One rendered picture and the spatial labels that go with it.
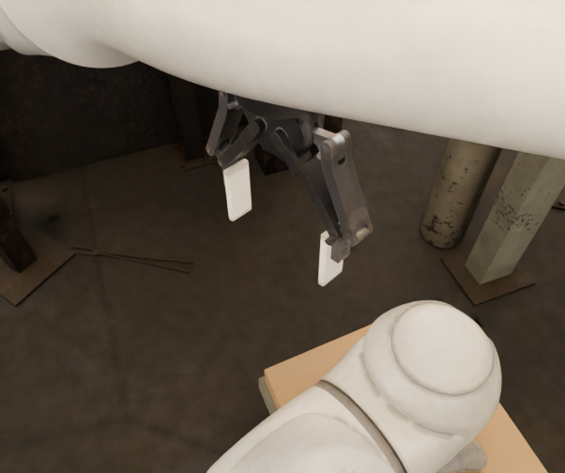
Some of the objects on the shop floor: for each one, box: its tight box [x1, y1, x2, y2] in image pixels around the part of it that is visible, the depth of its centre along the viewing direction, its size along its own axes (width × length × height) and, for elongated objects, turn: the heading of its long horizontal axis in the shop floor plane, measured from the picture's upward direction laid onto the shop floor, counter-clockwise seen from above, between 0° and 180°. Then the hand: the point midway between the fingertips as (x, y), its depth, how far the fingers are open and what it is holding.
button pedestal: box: [440, 151, 565, 306], centre depth 114 cm, size 16×24×62 cm, turn 111°
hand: (282, 236), depth 55 cm, fingers open, 13 cm apart
